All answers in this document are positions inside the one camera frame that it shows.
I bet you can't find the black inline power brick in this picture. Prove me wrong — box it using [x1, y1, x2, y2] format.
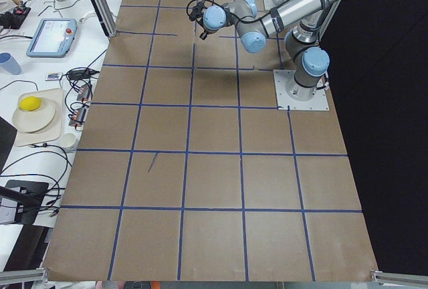
[66, 68, 100, 80]

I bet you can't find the upper usb hub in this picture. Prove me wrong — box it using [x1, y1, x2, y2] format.
[76, 83, 93, 102]

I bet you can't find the usb hub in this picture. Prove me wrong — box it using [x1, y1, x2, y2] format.
[76, 83, 93, 102]
[68, 107, 88, 128]

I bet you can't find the blue teach pendant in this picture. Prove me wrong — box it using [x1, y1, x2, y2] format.
[26, 18, 78, 58]

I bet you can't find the lower usb hub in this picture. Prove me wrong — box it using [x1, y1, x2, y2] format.
[68, 107, 88, 128]

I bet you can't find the small colourful card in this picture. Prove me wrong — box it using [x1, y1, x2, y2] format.
[45, 72, 63, 82]

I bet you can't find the white paper cup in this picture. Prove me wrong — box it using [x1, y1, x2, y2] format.
[60, 133, 79, 152]

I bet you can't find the black joystick controller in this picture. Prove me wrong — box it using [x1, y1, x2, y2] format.
[1, 3, 31, 29]

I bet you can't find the beige serving tray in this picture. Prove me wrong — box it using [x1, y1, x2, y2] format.
[12, 88, 64, 147]

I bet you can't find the yellow lemon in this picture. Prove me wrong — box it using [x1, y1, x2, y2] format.
[19, 96, 41, 112]

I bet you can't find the beige round plate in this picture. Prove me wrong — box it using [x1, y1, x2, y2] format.
[12, 98, 56, 132]

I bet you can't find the blue plastic cup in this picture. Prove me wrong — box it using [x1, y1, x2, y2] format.
[0, 52, 21, 75]

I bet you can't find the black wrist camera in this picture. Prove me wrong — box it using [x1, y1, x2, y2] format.
[187, 1, 206, 21]

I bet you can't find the aluminium frame post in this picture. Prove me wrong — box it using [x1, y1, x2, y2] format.
[90, 0, 117, 38]

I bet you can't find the black camera stand base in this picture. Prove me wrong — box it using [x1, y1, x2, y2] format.
[1, 179, 49, 225]

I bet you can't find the aluminium rail bottom left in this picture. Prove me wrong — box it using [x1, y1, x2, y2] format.
[0, 268, 49, 285]

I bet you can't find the aluminium rail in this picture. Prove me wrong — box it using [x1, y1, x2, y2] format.
[0, 268, 49, 285]
[370, 270, 428, 288]

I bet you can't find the aluminium rail bottom right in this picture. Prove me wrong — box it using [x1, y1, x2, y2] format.
[370, 270, 428, 288]

